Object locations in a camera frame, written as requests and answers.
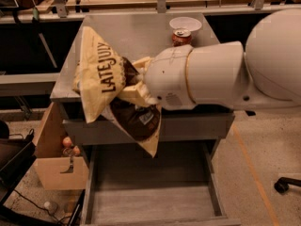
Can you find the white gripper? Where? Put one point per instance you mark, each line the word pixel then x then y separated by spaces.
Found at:
pixel 166 75

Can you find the white bowl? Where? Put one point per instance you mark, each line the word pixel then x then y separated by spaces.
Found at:
pixel 191 24

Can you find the black equipment case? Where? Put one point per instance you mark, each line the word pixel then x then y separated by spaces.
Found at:
pixel 15 155

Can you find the red apple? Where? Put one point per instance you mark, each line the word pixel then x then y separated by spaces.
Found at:
pixel 76 151
pixel 67 143

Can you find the open middle drawer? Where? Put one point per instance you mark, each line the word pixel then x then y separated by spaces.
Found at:
pixel 127 187

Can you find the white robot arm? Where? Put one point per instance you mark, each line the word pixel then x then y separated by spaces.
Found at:
pixel 262 74

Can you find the orange soda can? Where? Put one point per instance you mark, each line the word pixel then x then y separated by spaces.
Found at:
pixel 181 37

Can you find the black chair base leg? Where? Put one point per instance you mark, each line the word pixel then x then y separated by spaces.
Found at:
pixel 282 184

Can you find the cardboard box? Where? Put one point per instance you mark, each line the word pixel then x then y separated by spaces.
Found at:
pixel 56 170

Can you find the brown cream chip bag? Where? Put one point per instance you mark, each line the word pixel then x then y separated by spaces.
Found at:
pixel 100 76

